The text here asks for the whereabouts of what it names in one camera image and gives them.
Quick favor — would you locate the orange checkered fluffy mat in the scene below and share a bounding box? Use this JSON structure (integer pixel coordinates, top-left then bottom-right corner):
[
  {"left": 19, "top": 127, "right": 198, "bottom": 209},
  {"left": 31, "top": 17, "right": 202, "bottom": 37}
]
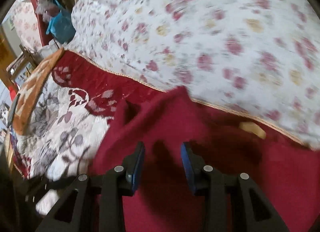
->
[{"left": 12, "top": 49, "right": 65, "bottom": 135}]

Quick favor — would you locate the red and white floral blanket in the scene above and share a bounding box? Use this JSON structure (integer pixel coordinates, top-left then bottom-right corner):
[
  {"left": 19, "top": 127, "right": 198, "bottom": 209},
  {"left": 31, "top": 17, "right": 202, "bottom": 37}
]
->
[{"left": 10, "top": 50, "right": 320, "bottom": 215}]

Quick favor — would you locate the blue plastic bag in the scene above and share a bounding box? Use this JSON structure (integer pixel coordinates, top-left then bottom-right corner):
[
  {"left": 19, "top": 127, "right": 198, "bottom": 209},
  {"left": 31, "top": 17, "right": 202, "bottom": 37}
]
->
[{"left": 46, "top": 10, "right": 76, "bottom": 44}]

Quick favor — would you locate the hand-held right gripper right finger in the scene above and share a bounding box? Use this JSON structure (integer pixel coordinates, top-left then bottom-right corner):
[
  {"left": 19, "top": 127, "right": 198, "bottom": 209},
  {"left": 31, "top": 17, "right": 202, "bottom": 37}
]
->
[{"left": 180, "top": 142, "right": 290, "bottom": 232}]

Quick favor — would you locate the wooden chair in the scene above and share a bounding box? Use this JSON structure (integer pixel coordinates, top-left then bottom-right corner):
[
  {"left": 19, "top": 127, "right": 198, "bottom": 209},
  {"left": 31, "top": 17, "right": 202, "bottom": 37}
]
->
[{"left": 6, "top": 45, "right": 38, "bottom": 86}]

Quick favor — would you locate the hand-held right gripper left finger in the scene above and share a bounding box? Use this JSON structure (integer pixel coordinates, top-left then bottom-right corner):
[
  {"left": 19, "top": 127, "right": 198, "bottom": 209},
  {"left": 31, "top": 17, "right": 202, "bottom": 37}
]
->
[{"left": 37, "top": 142, "right": 145, "bottom": 232}]

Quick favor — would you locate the white floral quilt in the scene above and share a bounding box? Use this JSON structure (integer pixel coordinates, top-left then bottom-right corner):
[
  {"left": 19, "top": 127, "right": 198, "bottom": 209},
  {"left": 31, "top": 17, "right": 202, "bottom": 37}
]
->
[{"left": 67, "top": 0, "right": 320, "bottom": 151}]

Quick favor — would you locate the pale floral pillow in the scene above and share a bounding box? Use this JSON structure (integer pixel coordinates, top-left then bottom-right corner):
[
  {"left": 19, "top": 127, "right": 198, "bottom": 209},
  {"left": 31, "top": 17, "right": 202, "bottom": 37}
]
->
[{"left": 11, "top": 0, "right": 42, "bottom": 48}]

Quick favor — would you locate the clear plastic bag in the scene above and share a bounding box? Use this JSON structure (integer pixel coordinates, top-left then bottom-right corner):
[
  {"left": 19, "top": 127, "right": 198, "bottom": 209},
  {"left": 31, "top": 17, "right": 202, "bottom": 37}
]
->
[{"left": 35, "top": 0, "right": 60, "bottom": 21}]

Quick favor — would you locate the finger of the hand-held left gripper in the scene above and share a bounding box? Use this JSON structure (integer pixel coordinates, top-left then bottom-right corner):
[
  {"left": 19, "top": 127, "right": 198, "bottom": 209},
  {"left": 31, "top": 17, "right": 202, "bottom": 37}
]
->
[{"left": 25, "top": 175, "right": 78, "bottom": 201}]

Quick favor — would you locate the dark red knit garment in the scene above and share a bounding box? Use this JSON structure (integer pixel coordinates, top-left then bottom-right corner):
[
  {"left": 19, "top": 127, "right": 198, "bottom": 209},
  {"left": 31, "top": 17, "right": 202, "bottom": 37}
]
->
[{"left": 89, "top": 86, "right": 320, "bottom": 232}]

